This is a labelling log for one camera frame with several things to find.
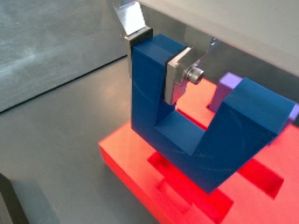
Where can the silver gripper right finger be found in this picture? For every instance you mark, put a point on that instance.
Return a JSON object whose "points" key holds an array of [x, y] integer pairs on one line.
{"points": [[183, 68]]}

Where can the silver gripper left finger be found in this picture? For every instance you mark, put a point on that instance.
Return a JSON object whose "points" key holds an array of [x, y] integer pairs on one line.
{"points": [[130, 18]]}

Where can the blue U-shaped block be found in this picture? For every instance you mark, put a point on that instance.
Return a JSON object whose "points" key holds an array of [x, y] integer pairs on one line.
{"points": [[207, 154]]}

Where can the black angle fixture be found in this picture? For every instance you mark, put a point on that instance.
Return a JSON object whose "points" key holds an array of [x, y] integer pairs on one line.
{"points": [[11, 209]]}

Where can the red slotted base block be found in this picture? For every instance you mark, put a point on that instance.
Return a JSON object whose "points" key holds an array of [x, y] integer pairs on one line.
{"points": [[258, 195]]}

